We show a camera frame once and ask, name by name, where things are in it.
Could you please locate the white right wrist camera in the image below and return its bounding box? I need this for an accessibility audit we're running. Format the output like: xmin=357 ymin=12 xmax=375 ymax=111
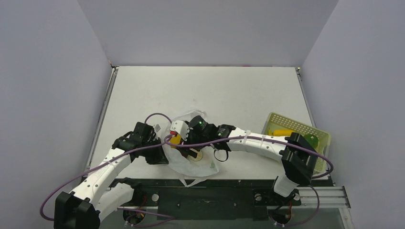
xmin=170 ymin=120 xmax=190 ymax=141

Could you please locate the yellow fake mango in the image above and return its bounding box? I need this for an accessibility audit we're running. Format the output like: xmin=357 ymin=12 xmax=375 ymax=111
xmin=272 ymin=129 xmax=295 ymax=136

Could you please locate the green halved fake fruit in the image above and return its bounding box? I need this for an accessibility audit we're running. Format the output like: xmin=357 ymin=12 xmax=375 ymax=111
xmin=189 ymin=151 xmax=203 ymax=161

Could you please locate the yellow fake fruit in bag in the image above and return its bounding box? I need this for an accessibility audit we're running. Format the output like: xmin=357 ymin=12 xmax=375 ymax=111
xmin=169 ymin=134 xmax=183 ymax=145

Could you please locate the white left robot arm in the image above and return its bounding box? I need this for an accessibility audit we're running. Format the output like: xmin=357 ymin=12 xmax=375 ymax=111
xmin=53 ymin=122 xmax=168 ymax=229

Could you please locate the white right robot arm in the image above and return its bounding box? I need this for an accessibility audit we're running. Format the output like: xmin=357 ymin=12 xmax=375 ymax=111
xmin=171 ymin=115 xmax=317 ymax=204

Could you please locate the green fake apple in basket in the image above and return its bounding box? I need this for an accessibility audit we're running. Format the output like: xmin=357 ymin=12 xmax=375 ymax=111
xmin=304 ymin=134 xmax=319 ymax=148

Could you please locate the white plastic bag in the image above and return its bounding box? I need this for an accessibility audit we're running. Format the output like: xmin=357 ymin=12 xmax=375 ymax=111
xmin=162 ymin=109 xmax=220 ymax=187

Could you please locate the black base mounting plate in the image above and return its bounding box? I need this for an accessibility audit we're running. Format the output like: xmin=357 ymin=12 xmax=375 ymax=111
xmin=108 ymin=178 xmax=301 ymax=220

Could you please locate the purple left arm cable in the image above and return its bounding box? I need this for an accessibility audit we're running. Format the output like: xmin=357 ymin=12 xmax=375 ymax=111
xmin=39 ymin=113 xmax=174 ymax=221

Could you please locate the yellow-green perforated plastic basket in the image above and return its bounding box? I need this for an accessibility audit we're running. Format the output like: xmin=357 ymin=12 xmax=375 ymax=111
xmin=259 ymin=113 xmax=331 ymax=157

